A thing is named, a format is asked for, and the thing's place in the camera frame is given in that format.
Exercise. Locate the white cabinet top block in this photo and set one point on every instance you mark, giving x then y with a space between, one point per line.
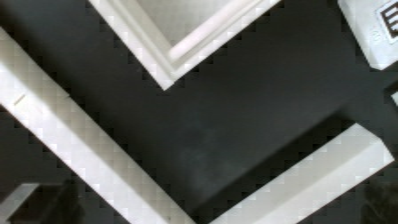
372 18

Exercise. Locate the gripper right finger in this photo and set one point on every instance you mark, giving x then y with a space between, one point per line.
381 207

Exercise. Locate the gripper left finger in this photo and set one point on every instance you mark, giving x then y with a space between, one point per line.
15 199

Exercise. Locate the white L-shaped fence rail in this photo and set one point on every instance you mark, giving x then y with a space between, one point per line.
287 200

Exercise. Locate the white cabinet body box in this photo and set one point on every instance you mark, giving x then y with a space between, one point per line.
175 30

